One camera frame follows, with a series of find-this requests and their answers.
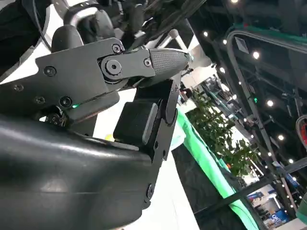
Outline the grey metal truss frame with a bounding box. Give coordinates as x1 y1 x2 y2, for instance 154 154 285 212
226 28 307 216

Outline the blue booth sign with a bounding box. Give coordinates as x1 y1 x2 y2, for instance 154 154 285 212
247 185 290 225

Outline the black mesh panel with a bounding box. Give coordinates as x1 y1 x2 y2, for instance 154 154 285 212
171 143 260 230

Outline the green leafy plant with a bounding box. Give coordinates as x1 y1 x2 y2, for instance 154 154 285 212
187 88 261 179

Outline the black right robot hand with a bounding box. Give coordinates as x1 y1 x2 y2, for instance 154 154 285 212
0 25 190 230

